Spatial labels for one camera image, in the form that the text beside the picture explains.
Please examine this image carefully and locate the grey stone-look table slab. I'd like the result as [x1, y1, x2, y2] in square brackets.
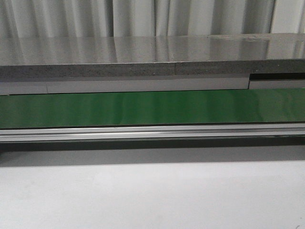
[0, 33, 305, 82]

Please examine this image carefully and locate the green conveyor belt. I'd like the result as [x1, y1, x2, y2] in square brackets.
[0, 88, 305, 129]

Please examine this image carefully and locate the white pleated curtain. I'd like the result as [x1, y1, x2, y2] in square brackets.
[0, 0, 305, 38]

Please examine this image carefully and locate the aluminium conveyor front rail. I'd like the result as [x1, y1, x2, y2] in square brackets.
[0, 123, 305, 143]

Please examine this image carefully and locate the grey rear side rail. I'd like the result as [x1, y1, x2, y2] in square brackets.
[0, 76, 305, 95]

